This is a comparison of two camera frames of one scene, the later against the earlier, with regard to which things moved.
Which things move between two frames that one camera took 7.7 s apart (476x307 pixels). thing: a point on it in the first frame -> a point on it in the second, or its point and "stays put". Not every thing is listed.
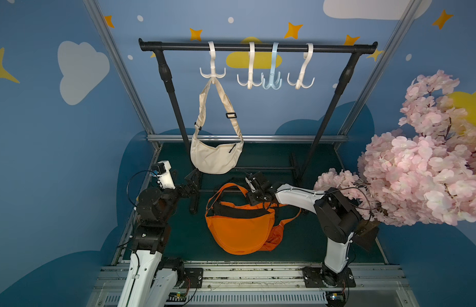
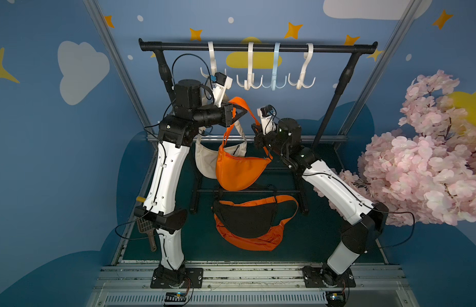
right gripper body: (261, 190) -> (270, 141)
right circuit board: (336, 299) stays put
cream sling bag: (213, 159) stays put
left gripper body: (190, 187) -> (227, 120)
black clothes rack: (356, 48) stays put
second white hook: (251, 84) stays put
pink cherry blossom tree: (429, 171) stays put
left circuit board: (176, 297) stays put
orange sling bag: (240, 228) -> (234, 172)
